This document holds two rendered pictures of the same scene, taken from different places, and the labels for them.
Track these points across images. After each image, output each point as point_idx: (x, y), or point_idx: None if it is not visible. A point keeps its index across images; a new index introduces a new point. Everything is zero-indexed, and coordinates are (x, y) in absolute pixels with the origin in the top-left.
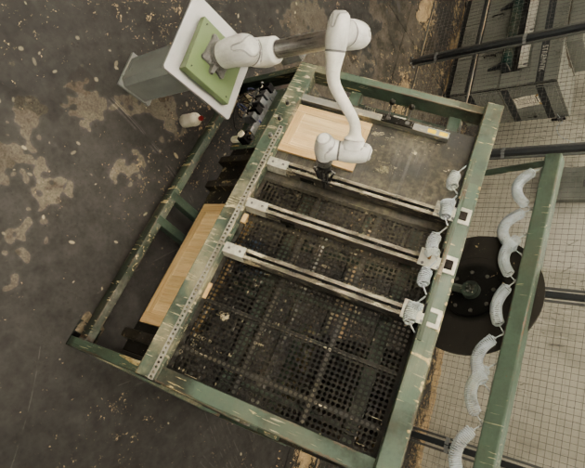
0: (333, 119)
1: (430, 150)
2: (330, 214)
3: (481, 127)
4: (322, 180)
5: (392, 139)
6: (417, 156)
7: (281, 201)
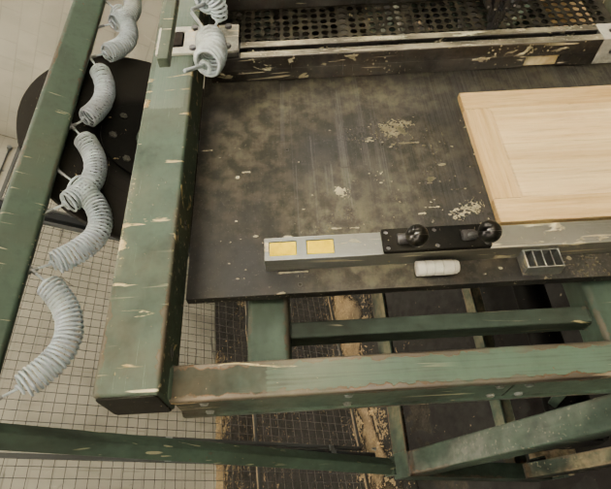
0: None
1: (303, 211)
2: (440, 19)
3: (167, 271)
4: (500, 2)
5: (418, 206)
6: (330, 184)
7: (545, 11)
